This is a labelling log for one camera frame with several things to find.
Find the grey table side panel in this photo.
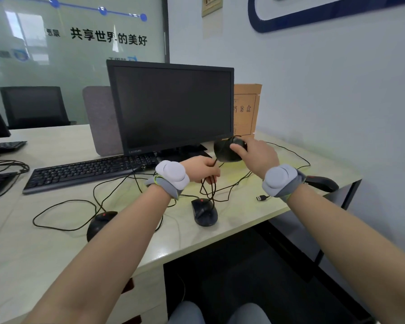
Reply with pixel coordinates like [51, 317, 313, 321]
[268, 185, 355, 267]

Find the black metal table frame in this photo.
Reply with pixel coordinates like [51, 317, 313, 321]
[263, 180, 363, 284]

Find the person's leg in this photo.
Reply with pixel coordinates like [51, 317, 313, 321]
[228, 302, 272, 324]
[168, 301, 207, 324]

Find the person's left hand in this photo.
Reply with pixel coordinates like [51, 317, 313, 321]
[180, 155, 221, 185]

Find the beige wall notice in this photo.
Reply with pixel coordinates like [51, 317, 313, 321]
[201, 0, 224, 17]

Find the pale wooden table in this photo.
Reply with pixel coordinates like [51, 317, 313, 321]
[0, 124, 363, 324]
[0, 124, 85, 253]

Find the brown cardboard file box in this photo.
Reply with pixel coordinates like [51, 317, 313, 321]
[233, 83, 263, 137]

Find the black mouse cable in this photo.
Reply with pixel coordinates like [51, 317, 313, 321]
[265, 141, 312, 171]
[32, 171, 164, 232]

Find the person's left forearm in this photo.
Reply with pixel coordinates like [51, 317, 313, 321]
[22, 185, 173, 324]

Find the person's left leg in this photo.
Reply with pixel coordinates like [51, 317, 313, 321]
[168, 301, 207, 324]

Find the grey felt divider panel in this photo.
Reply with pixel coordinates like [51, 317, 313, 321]
[82, 85, 124, 157]

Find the white wrist tracker grey strap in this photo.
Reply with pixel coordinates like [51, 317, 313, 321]
[145, 160, 191, 201]
[261, 164, 307, 203]

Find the person's right forearm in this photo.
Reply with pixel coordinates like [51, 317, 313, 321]
[285, 184, 405, 324]

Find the thin black keyboard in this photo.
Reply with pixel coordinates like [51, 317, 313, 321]
[0, 140, 27, 155]

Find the blue framed wall board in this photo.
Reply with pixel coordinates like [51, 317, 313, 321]
[247, 0, 405, 33]

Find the black cable bundle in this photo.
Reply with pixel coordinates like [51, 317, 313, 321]
[0, 159, 30, 178]

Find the person's right hand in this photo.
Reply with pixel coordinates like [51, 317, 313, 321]
[229, 137, 280, 181]

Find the person's right leg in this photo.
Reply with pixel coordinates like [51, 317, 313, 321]
[228, 302, 272, 324]

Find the black office chair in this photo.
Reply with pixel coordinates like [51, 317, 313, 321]
[0, 85, 77, 131]

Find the printed glass partition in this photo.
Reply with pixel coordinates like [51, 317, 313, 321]
[0, 0, 171, 127]

